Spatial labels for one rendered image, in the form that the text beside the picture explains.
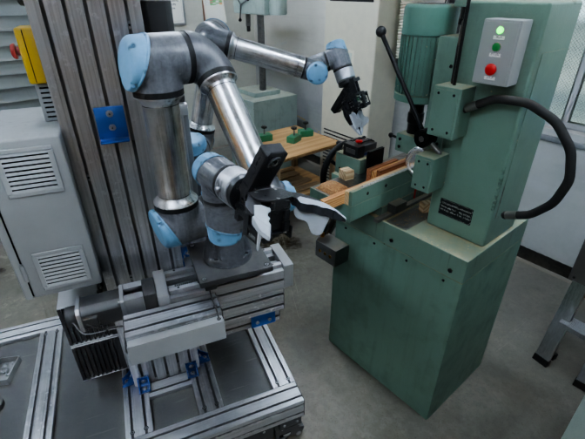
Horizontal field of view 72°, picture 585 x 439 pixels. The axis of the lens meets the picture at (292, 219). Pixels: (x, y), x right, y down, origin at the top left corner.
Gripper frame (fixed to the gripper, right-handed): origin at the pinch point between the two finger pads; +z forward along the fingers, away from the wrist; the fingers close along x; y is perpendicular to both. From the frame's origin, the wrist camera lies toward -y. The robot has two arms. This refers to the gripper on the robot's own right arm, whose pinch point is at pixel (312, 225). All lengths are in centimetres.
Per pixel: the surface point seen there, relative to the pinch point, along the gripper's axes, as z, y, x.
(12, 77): -349, 30, 7
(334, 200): -48, 24, -54
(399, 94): -54, -10, -83
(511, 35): -16, -31, -73
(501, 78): -15, -21, -75
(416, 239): -29, 34, -77
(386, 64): -160, -12, -200
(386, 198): -46, 26, -79
